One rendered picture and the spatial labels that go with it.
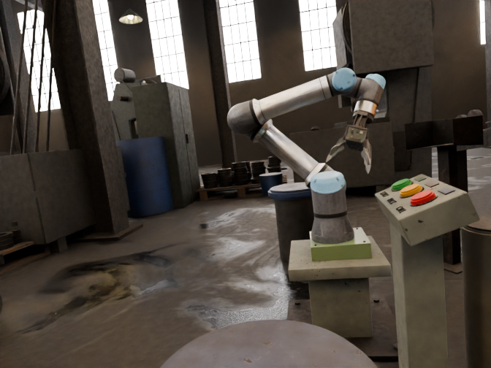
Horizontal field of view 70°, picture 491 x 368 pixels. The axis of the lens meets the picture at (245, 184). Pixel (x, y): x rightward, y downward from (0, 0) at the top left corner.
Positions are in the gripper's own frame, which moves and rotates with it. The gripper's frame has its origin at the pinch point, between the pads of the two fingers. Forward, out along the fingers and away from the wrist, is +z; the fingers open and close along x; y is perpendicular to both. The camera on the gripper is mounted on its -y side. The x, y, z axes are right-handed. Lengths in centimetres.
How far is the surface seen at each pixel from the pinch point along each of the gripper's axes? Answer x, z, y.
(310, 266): 0.2, 36.9, 7.9
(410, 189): 20, 15, 57
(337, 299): 10.7, 44.0, -2.3
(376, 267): 19.4, 29.6, 6.3
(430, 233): 25, 23, 64
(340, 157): -42, -68, -229
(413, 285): 26, 31, 53
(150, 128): -260, -37, -204
